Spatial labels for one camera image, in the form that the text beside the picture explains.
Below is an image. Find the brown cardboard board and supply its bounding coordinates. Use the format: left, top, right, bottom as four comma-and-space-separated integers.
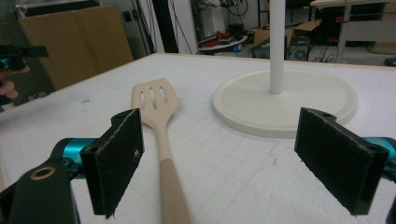
18, 4, 134, 91

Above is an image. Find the brown cardboard box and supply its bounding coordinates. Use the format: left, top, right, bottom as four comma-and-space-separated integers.
252, 19, 323, 48

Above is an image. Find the white grid mat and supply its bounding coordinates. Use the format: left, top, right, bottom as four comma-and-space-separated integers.
0, 52, 396, 224

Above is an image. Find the black metal frame post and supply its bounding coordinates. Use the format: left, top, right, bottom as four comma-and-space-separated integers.
151, 0, 179, 54

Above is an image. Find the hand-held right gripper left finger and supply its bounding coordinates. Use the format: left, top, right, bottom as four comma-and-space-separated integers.
79, 107, 145, 219

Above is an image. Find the round white table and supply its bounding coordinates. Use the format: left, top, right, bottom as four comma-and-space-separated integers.
198, 35, 249, 54

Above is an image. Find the black computer tower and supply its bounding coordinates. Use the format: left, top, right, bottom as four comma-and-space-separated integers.
251, 45, 271, 60
287, 36, 313, 62

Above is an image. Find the white-legged desk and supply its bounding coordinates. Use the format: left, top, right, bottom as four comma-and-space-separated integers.
309, 0, 396, 64

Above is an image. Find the beige slotted spatula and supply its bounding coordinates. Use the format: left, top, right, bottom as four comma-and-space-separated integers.
130, 77, 192, 224

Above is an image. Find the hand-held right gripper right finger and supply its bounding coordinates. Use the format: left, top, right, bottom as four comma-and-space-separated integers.
293, 106, 390, 216

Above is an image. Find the white utensil rack stand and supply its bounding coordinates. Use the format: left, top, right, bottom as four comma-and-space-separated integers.
212, 0, 359, 139

